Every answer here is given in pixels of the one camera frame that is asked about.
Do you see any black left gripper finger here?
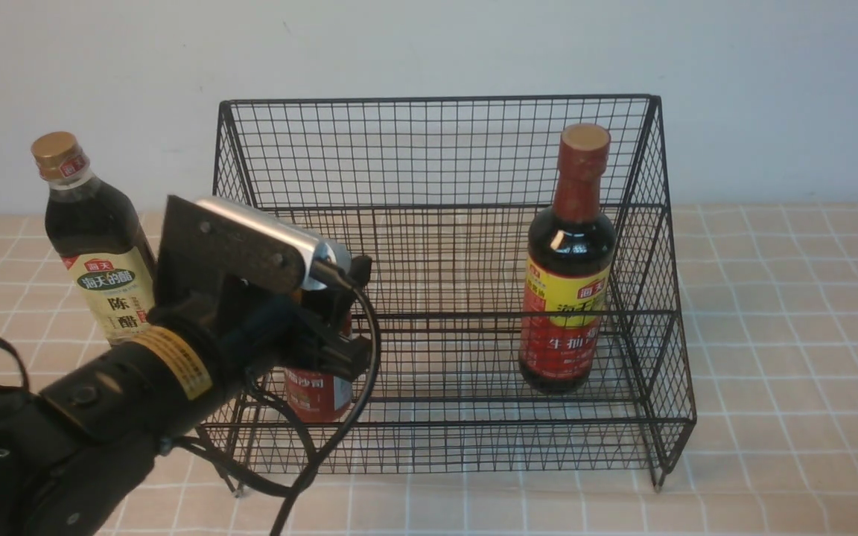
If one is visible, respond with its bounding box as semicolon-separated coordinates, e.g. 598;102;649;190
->
290;287;372;381

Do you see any black wire mesh rack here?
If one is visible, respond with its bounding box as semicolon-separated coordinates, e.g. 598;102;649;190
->
212;94;696;491

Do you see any soy sauce bottle red label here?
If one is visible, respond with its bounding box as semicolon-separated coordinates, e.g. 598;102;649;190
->
518;123;617;395

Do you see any red chili sauce squeeze bottle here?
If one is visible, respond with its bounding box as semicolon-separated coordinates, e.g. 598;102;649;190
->
284;288;353;424

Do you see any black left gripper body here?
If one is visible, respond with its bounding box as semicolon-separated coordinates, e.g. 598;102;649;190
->
149;196;298;359

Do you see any dark vinegar bottle gold cap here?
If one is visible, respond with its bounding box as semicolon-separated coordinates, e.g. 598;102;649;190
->
31;131;156;345

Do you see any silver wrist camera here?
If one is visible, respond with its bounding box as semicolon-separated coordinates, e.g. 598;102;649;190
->
193;196;353;294

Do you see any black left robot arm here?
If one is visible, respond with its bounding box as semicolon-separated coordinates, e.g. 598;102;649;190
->
0;196;381;535

